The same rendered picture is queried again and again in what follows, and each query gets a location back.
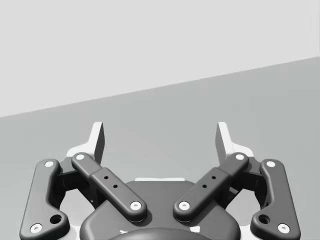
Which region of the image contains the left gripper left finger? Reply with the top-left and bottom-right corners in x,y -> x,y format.
19,121 -> 149,240

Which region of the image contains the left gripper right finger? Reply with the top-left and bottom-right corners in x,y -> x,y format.
172,121 -> 301,240

